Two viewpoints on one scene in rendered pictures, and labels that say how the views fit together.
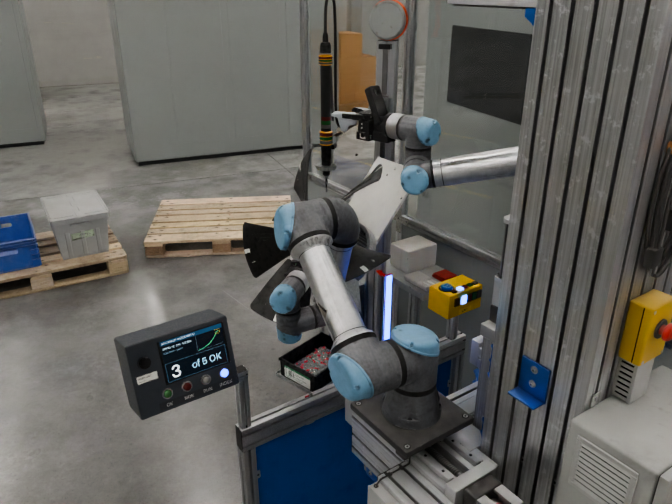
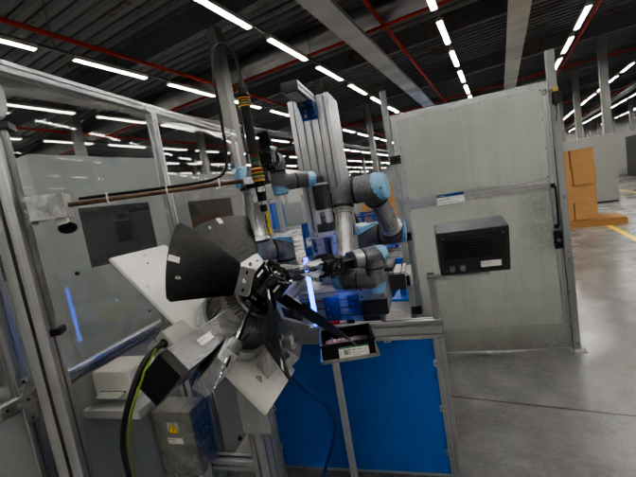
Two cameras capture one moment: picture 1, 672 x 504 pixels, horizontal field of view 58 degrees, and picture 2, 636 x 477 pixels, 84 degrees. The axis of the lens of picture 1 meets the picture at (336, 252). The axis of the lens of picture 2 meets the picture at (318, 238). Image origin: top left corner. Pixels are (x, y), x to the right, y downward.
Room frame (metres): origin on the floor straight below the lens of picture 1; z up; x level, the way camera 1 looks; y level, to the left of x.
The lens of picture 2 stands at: (2.64, 1.11, 1.43)
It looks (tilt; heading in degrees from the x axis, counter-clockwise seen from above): 6 degrees down; 231
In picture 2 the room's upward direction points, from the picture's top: 10 degrees counter-clockwise
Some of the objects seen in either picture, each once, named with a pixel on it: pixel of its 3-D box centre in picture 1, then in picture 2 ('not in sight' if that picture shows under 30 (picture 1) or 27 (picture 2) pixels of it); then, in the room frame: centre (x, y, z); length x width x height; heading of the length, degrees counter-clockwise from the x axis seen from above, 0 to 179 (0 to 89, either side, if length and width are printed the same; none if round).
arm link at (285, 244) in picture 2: not in sight; (283, 246); (1.53, -0.60, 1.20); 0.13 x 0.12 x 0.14; 170
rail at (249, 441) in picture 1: (363, 384); (340, 332); (1.63, -0.09, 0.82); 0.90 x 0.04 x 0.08; 125
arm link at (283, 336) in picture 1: (293, 322); (372, 279); (1.60, 0.13, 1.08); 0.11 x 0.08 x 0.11; 118
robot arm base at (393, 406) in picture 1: (412, 393); not in sight; (1.24, -0.19, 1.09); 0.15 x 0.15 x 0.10
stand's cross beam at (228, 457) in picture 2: not in sight; (237, 461); (2.22, -0.07, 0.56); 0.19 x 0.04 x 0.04; 125
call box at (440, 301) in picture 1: (454, 297); not in sight; (1.86, -0.41, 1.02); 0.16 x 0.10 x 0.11; 125
